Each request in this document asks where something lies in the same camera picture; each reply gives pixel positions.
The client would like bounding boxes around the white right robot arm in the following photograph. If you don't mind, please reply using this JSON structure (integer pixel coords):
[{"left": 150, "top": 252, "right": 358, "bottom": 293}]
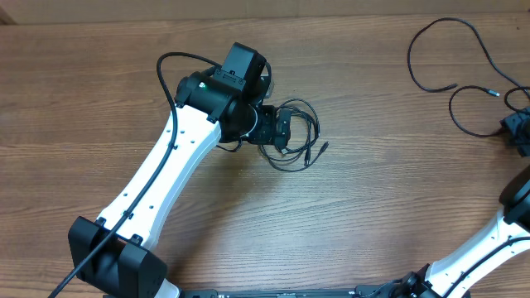
[{"left": 367, "top": 168, "right": 529, "bottom": 297}]

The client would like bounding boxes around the black USB-A cable white plug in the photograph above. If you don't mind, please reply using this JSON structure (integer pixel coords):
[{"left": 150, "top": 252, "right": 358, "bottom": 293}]
[{"left": 274, "top": 98, "right": 321, "bottom": 159}]

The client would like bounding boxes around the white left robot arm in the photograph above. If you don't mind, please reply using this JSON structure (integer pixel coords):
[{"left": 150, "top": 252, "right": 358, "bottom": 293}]
[{"left": 51, "top": 43, "right": 291, "bottom": 297}]

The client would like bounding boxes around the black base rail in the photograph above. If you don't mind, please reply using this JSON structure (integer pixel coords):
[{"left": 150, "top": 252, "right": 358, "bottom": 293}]
[{"left": 156, "top": 285, "right": 392, "bottom": 298}]

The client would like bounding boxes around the black USB cable dark plug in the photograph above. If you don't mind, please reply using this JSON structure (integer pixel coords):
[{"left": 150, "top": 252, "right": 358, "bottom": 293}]
[{"left": 259, "top": 107, "right": 330, "bottom": 173}]

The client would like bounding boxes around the thin black cable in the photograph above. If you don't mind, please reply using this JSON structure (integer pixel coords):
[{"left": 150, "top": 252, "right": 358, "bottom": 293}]
[{"left": 407, "top": 17, "right": 530, "bottom": 139}]

